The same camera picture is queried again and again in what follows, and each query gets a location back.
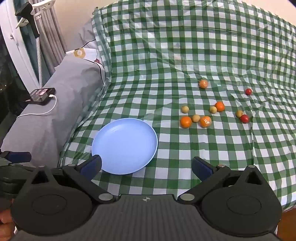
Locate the tan longan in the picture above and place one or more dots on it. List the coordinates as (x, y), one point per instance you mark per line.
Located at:
(185, 109)
(213, 109)
(196, 118)
(239, 113)

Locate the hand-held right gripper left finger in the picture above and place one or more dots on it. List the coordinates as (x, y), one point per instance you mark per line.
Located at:
(92, 166)

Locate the white striped pole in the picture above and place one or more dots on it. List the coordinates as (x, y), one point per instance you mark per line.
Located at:
(39, 64)

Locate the grey curtain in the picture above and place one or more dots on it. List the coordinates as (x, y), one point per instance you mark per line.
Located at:
(49, 34)

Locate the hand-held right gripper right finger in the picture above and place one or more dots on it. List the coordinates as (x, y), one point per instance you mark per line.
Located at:
(200, 169)

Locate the red cherry tomato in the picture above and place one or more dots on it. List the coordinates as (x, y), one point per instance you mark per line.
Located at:
(248, 91)
(245, 118)

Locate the black phone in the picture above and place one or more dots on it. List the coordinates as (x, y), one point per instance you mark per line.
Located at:
(41, 95)

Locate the blue plastic plate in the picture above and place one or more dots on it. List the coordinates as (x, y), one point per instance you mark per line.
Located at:
(124, 143)

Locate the white plastic hanger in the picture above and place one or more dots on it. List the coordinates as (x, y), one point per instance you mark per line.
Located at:
(42, 7)

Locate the green checked tablecloth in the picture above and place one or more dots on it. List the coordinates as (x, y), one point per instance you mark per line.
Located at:
(161, 58)

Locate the white floral pillow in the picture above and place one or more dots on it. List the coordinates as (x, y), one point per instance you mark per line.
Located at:
(89, 52)

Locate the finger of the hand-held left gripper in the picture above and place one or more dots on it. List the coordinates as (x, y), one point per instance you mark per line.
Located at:
(20, 157)

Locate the mandarin with white sticker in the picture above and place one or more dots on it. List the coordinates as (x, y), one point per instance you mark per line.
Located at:
(203, 84)
(205, 121)

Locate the white window frame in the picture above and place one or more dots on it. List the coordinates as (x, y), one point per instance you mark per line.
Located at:
(13, 46)

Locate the person's left hand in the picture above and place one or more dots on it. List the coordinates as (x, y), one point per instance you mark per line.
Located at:
(5, 226)

